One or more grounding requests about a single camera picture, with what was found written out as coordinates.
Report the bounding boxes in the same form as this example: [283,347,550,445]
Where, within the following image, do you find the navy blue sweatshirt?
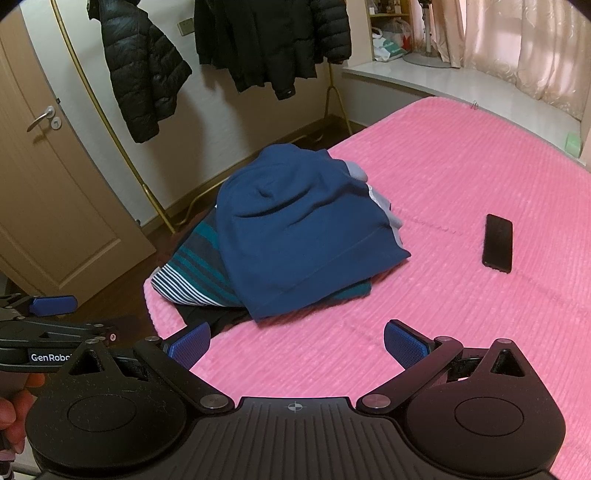
[216,144,410,320]

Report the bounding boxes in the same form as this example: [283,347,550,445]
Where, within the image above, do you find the person left hand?
[0,373,45,461]

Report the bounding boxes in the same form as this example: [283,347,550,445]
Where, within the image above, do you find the black garment under pile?
[175,305,250,337]

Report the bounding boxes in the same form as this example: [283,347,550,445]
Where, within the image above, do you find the wooden door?
[1,10,155,303]

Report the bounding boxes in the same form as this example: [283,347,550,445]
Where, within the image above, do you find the teal striped sweater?
[151,204,375,319]

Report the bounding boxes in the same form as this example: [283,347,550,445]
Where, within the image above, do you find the black smartphone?
[482,214,513,274]

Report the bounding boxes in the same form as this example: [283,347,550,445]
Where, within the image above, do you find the pink bed blanket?
[142,95,591,480]

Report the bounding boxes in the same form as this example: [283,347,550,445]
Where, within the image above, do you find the black puffer jacket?
[87,0,192,144]

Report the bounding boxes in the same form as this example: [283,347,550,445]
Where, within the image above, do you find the green small box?
[564,132,582,158]

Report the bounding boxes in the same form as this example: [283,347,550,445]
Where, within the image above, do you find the standing fan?
[403,0,452,69]

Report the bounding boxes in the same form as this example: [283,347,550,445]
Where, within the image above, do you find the black hanging coats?
[193,0,352,100]

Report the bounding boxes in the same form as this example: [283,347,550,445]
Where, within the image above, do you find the wooden shelf with items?
[366,0,413,63]

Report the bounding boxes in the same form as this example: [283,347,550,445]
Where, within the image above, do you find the beige curtain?
[431,0,590,120]

